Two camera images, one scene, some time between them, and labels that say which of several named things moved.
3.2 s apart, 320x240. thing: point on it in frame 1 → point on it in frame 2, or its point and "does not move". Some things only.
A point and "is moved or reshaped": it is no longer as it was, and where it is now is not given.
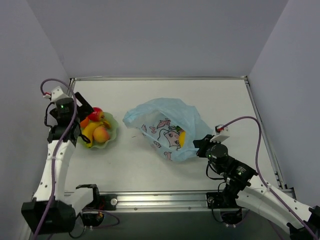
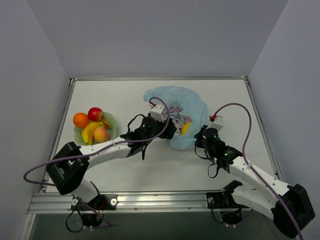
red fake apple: x=97 y=115 does not move
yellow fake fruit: x=182 y=137 → x=185 y=127
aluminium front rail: x=183 y=202 does not move
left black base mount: x=93 y=214 does not move
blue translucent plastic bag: x=169 y=126 is moved or reshaped
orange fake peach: x=100 y=134 does not move
